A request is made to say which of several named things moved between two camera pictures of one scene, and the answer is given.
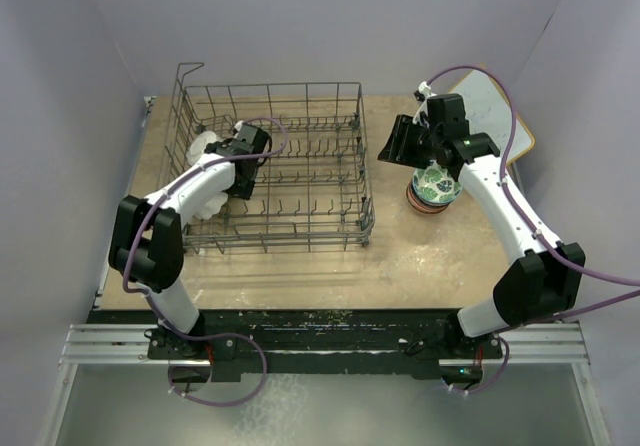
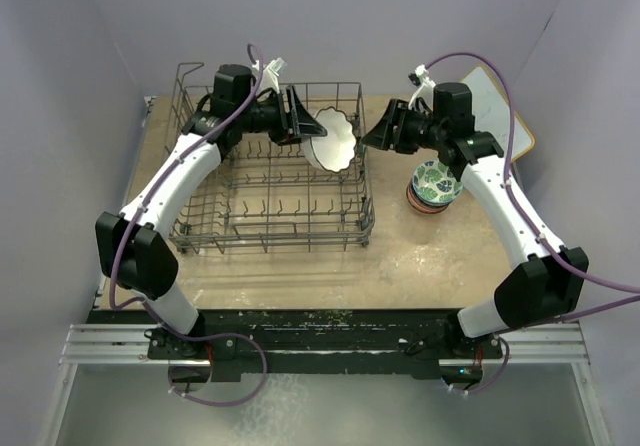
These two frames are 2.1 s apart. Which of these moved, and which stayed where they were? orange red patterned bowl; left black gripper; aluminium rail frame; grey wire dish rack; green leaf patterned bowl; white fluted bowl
Moved: left black gripper; white fluted bowl
Stayed: orange red patterned bowl; aluminium rail frame; grey wire dish rack; green leaf patterned bowl
